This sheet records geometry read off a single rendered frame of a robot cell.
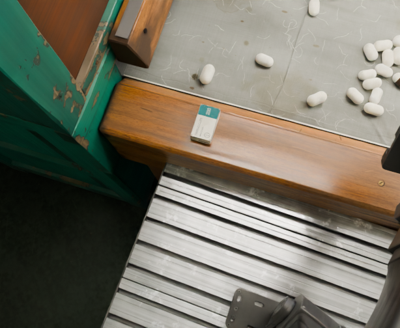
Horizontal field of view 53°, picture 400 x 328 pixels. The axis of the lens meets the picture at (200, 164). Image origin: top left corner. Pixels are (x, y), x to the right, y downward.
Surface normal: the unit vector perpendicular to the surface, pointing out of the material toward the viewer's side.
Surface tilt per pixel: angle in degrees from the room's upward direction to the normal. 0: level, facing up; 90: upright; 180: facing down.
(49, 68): 90
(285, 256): 0
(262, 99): 0
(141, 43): 66
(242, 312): 0
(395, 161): 50
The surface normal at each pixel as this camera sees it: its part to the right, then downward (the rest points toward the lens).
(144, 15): 0.86, 0.15
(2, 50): 0.95, 0.28
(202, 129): -0.04, -0.25
